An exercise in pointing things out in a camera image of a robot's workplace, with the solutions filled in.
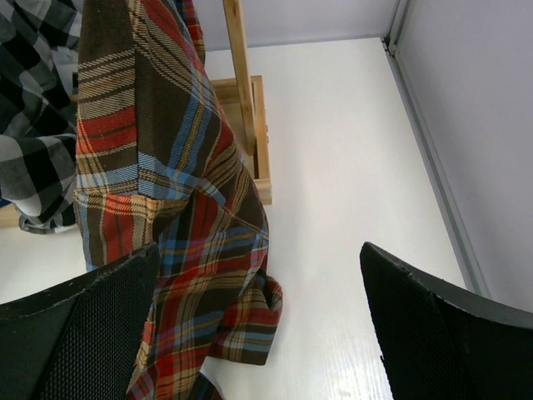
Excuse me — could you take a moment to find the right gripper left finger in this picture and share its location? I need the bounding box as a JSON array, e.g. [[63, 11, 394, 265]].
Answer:
[[1, 243, 160, 399]]

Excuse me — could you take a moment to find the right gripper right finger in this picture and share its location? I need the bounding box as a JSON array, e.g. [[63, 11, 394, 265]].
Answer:
[[360, 242, 532, 399]]

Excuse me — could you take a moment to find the red brown plaid shirt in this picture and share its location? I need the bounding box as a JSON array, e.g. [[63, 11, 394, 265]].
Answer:
[[74, 1, 283, 399]]

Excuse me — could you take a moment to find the black white checked shirt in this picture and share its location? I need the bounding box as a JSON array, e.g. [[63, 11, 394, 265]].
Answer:
[[1, 1, 82, 234]]

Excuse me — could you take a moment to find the wooden clothes rack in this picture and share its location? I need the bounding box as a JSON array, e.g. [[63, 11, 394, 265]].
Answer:
[[0, 0, 274, 231]]

